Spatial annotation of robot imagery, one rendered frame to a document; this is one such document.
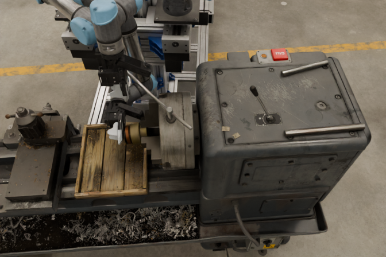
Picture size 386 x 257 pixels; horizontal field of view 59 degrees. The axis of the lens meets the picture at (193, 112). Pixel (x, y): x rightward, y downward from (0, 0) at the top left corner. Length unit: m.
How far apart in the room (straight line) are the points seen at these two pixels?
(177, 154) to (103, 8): 0.58
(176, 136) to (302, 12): 2.82
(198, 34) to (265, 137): 2.00
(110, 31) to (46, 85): 2.24
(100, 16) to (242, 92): 0.60
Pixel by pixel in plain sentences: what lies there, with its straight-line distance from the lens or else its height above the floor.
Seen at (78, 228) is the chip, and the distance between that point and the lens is 1.89.
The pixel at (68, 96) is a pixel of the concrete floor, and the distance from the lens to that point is 3.09.
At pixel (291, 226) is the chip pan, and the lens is 1.87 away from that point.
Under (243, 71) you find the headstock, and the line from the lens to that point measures 1.39.
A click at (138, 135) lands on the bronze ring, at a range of 1.38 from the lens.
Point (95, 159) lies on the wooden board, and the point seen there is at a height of 0.89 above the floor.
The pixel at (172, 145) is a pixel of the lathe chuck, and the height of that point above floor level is 1.17.
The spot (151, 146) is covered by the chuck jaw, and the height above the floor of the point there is 1.10.
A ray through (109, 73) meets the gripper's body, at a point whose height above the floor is 1.46.
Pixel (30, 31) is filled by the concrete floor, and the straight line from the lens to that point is 3.82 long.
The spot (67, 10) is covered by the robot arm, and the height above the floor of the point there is 1.37.
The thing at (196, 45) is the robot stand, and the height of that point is 0.23.
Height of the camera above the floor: 2.26
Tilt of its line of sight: 54 degrees down
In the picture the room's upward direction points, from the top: straight up
